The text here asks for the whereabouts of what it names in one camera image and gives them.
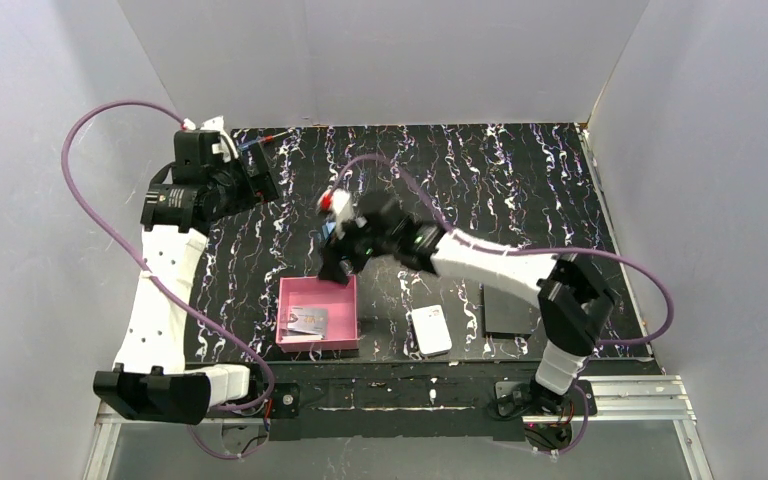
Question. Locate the blue leather card holder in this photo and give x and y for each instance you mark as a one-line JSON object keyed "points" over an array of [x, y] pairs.
{"points": [[328, 233]]}

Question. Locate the flat black rectangular box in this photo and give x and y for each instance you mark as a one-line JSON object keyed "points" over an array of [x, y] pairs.
{"points": [[507, 316]]}

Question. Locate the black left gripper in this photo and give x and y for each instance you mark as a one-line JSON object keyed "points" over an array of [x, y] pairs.
{"points": [[259, 176]]}

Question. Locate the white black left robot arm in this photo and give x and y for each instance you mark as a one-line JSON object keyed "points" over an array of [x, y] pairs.
{"points": [[149, 380]]}

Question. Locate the loose VIP card in tray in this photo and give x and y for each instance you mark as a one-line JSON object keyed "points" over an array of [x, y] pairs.
{"points": [[307, 320]]}

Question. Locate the stack of grey cards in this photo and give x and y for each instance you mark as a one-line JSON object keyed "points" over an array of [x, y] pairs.
{"points": [[294, 338]]}

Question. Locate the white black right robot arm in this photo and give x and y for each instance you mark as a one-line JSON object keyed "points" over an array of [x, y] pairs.
{"points": [[571, 295]]}

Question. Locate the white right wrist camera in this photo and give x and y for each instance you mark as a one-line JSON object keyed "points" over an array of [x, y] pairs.
{"points": [[336, 205]]}

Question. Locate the white small box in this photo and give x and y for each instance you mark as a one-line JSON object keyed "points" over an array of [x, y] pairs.
{"points": [[431, 330]]}

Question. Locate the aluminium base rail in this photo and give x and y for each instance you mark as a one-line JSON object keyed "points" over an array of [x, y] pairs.
{"points": [[419, 427]]}

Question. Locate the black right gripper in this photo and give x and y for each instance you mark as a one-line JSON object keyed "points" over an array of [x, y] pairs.
{"points": [[343, 252]]}

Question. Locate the blue red handled screwdriver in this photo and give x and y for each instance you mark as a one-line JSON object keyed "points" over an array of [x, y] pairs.
{"points": [[261, 140]]}

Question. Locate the pink plastic tray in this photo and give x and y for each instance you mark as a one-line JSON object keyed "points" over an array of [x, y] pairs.
{"points": [[339, 300]]}

